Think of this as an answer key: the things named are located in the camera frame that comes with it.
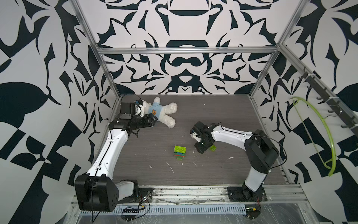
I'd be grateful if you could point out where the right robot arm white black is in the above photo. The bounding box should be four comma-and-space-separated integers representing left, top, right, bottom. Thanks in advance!
190, 121, 279, 194

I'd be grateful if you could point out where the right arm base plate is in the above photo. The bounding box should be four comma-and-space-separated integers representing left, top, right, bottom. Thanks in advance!
227, 186, 268, 202

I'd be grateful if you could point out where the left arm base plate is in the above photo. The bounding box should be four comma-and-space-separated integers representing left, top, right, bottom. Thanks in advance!
118, 188, 153, 203

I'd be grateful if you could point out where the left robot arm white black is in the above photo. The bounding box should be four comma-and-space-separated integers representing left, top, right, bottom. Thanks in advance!
74, 114, 158, 212

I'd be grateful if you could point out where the black connector box left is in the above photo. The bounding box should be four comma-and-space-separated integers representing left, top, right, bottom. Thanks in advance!
122, 207, 140, 215

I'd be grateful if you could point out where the green plastic hanger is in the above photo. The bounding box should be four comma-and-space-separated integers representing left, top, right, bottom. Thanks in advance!
290, 96, 337, 177

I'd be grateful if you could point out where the white teddy bear blue shirt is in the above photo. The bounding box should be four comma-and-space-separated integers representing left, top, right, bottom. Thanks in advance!
143, 97, 178, 128

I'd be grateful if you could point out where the lime square lego brick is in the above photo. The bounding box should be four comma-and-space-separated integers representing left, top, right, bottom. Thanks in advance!
209, 145, 217, 152

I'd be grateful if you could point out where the black connector box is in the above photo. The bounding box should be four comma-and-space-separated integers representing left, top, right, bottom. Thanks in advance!
122, 207, 140, 215
245, 207, 261, 220

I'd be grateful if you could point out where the black connector box right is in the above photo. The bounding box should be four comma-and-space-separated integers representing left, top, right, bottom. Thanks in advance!
245, 207, 261, 220

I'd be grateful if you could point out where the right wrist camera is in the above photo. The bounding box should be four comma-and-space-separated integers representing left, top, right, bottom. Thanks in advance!
190, 132, 201, 142

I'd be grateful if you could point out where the lime long lego brick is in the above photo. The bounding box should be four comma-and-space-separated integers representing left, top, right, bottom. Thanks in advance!
174, 146, 186, 155

